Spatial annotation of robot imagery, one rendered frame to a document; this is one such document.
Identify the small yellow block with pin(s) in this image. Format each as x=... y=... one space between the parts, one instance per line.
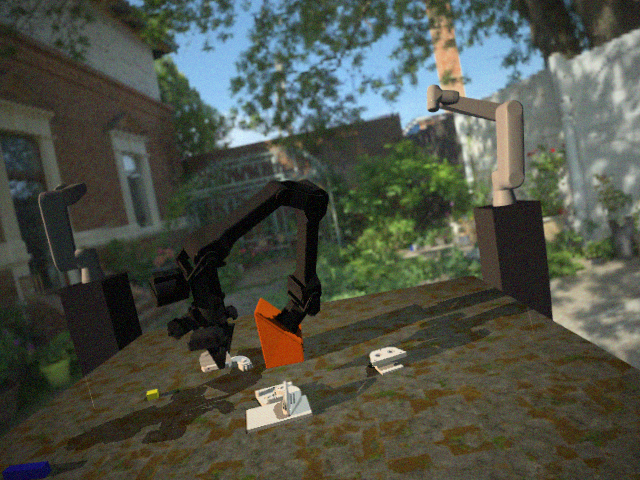
x=152 y=394

